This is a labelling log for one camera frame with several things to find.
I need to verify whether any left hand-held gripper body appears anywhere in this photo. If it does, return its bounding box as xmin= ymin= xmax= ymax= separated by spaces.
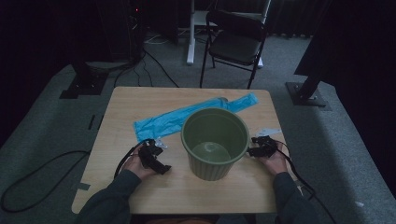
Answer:
xmin=138 ymin=137 xmax=168 ymax=171

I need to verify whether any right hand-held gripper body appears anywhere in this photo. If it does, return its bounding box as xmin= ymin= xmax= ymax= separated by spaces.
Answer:
xmin=255 ymin=127 xmax=283 ymax=158

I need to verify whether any blue plastic bag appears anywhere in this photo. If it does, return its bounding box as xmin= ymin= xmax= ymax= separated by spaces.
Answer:
xmin=134 ymin=91 xmax=260 ymax=144

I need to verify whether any green ribbed plastic bin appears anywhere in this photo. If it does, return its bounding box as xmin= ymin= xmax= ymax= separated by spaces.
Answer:
xmin=180 ymin=107 xmax=251 ymax=182

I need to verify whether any person's right hand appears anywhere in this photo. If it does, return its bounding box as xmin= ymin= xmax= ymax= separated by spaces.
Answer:
xmin=257 ymin=148 xmax=290 ymax=177

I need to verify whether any person's left hand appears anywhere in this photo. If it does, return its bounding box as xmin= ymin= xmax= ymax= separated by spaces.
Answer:
xmin=120 ymin=151 xmax=157 ymax=182

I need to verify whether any black folding chair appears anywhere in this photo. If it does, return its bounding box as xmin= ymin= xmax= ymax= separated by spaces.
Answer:
xmin=199 ymin=9 xmax=269 ymax=91

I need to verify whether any dark computer tower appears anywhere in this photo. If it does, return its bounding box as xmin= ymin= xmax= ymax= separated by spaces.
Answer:
xmin=124 ymin=0 xmax=148 ymax=63

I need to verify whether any dark curtain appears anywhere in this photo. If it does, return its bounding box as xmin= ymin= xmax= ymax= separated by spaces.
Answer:
xmin=293 ymin=0 xmax=396 ymax=200

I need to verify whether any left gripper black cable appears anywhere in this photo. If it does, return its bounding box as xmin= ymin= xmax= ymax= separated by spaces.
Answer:
xmin=113 ymin=138 xmax=153 ymax=179

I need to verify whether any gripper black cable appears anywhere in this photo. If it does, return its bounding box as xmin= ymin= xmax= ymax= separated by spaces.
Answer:
xmin=113 ymin=138 xmax=153 ymax=179
xmin=275 ymin=139 xmax=337 ymax=224

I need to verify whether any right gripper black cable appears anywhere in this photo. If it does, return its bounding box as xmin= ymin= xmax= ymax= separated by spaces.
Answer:
xmin=275 ymin=139 xmax=337 ymax=224

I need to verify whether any black stand base plate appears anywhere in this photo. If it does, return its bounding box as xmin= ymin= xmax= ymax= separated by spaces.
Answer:
xmin=285 ymin=74 xmax=332 ymax=112
xmin=59 ymin=60 xmax=110 ymax=101

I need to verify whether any thin black floor cable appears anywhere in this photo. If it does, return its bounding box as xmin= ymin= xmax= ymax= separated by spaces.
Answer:
xmin=143 ymin=49 xmax=180 ymax=89

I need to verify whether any long black floor cable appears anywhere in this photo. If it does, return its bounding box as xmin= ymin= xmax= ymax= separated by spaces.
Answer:
xmin=0 ymin=149 xmax=92 ymax=214

